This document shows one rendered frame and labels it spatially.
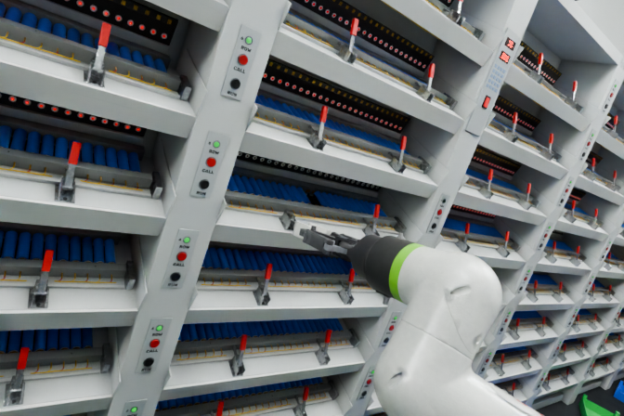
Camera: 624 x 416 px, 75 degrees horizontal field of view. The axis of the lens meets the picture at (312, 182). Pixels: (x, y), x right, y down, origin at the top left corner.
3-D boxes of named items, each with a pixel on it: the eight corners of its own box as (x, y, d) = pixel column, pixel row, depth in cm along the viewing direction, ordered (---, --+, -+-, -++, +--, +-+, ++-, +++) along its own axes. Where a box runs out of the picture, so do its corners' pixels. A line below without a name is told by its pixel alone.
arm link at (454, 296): (527, 285, 55) (496, 250, 49) (490, 371, 53) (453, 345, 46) (441, 256, 67) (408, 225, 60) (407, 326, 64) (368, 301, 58)
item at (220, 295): (380, 317, 119) (407, 285, 114) (179, 324, 83) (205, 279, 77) (348, 265, 133) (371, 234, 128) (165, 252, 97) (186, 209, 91)
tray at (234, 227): (403, 259, 116) (423, 235, 112) (206, 240, 80) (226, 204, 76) (369, 213, 130) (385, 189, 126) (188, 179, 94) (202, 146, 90)
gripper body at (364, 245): (359, 282, 64) (323, 265, 72) (394, 284, 69) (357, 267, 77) (370, 237, 64) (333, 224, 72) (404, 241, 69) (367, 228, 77)
